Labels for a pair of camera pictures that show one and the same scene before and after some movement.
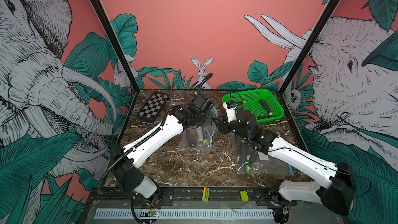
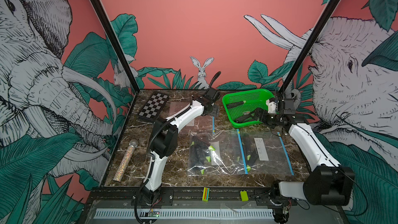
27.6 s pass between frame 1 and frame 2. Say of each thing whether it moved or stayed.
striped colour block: stayed
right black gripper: moved
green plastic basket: stayed
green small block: stayed
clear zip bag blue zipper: stayed
